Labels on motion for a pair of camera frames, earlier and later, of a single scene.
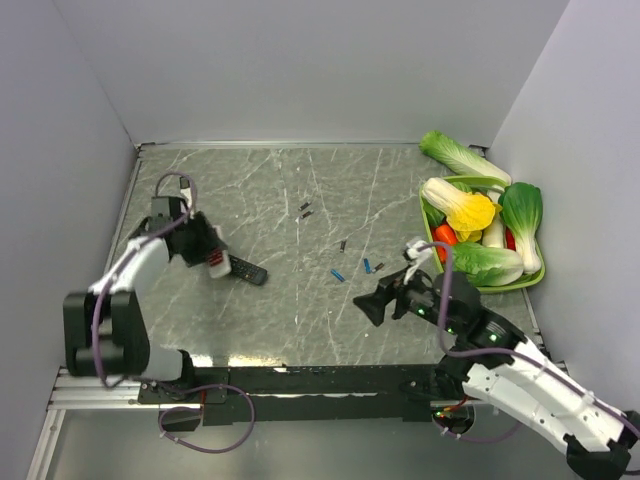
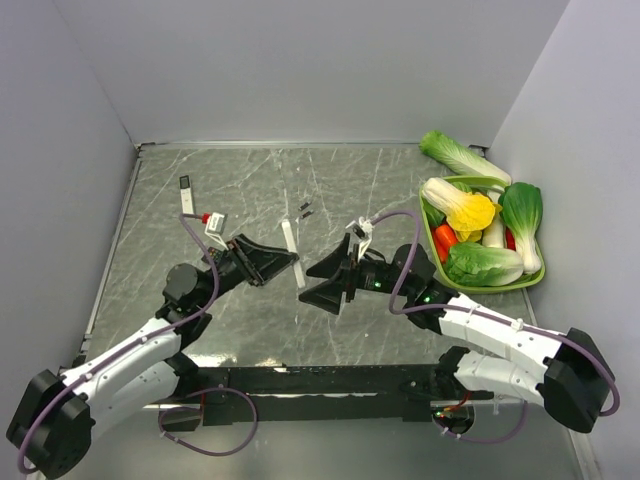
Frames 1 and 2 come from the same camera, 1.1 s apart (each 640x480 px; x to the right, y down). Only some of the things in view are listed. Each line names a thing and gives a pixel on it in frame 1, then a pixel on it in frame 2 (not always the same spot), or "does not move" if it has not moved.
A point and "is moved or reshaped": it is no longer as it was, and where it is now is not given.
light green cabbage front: (490, 266) does not move
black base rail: (313, 394) does not move
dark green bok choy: (521, 210) does not move
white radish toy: (494, 235) does not move
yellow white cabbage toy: (466, 214) does not move
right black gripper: (373, 303) to (329, 294)
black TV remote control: (255, 273) is moved or reshaped
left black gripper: (208, 239) to (258, 263)
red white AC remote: (219, 263) is moved or reshaped
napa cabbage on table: (459, 159) does not move
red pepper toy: (510, 240) does not move
